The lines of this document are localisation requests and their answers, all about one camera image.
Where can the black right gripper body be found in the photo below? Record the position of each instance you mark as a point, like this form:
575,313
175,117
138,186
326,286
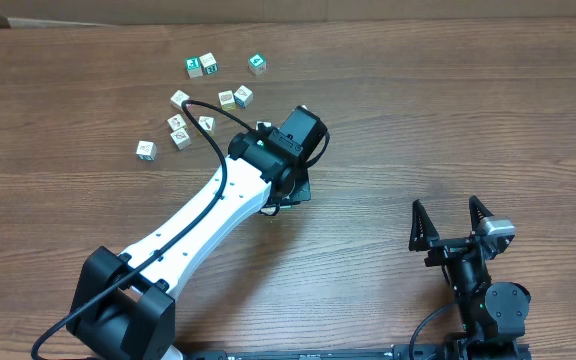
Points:
446,251

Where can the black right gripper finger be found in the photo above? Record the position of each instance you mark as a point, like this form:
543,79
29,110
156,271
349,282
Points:
423,235
479,215

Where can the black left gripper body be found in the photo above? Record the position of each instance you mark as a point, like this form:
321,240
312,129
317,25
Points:
296,186

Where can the wooden elephant block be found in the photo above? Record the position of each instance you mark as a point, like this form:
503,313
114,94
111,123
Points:
263,125

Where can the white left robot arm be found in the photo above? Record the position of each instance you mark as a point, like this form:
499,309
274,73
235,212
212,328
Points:
124,304

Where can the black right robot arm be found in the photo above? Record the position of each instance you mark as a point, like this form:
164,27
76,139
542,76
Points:
492,314

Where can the wooden block blue side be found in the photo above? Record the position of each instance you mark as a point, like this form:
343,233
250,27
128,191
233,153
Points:
243,96

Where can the wooden block yellow side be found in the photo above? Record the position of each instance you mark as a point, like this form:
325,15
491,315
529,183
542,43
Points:
207,124

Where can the wooden pineapple block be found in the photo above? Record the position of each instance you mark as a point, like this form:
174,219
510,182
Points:
227,100

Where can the wooden block red circle drawing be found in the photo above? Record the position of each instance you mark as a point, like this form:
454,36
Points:
181,138

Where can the green number four block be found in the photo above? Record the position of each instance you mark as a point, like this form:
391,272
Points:
257,64

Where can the wooden block red side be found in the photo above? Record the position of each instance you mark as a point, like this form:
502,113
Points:
178,98

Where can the wooden block green number side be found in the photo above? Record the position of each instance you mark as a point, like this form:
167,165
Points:
209,63

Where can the green picture block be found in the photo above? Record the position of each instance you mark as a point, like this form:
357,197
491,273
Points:
193,67

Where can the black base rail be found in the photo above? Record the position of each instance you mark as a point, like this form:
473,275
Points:
396,352

